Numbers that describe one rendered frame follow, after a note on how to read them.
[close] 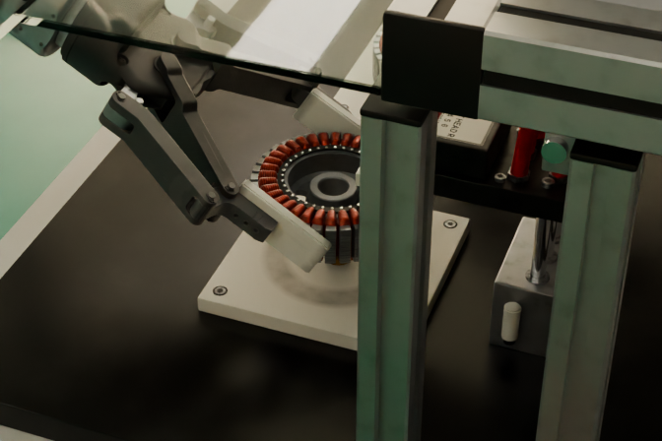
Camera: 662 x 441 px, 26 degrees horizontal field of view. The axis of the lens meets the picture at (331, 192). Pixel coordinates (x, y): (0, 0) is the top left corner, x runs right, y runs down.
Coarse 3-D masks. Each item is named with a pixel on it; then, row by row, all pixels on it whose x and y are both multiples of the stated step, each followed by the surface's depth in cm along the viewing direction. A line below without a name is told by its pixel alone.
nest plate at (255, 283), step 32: (448, 224) 104; (256, 256) 101; (448, 256) 101; (224, 288) 98; (256, 288) 98; (288, 288) 98; (320, 288) 98; (352, 288) 98; (256, 320) 97; (288, 320) 96; (320, 320) 96; (352, 320) 96
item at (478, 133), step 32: (448, 128) 89; (480, 128) 89; (512, 128) 93; (448, 160) 89; (480, 160) 88; (448, 192) 90; (480, 192) 89; (512, 192) 88; (544, 192) 88; (544, 224) 89; (544, 256) 91
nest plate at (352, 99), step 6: (342, 90) 118; (348, 90) 118; (336, 96) 117; (342, 96) 117; (348, 96) 117; (354, 96) 117; (360, 96) 117; (366, 96) 117; (342, 102) 117; (348, 102) 117; (354, 102) 117; (360, 102) 117; (348, 108) 116; (354, 108) 116; (360, 108) 116; (354, 114) 115; (360, 114) 115
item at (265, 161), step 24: (288, 144) 100; (312, 144) 100; (336, 144) 100; (360, 144) 100; (264, 168) 97; (288, 168) 98; (312, 168) 100; (336, 168) 100; (288, 192) 95; (312, 192) 97; (336, 192) 99; (312, 216) 93; (336, 216) 93; (336, 240) 94
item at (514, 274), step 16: (528, 224) 97; (512, 240) 96; (528, 240) 96; (512, 256) 94; (528, 256) 94; (512, 272) 93; (528, 272) 93; (496, 288) 92; (512, 288) 92; (528, 288) 92; (544, 288) 92; (496, 304) 93; (528, 304) 92; (544, 304) 92; (496, 320) 94; (528, 320) 93; (544, 320) 92; (496, 336) 95; (528, 336) 94; (544, 336) 93; (528, 352) 95; (544, 352) 94
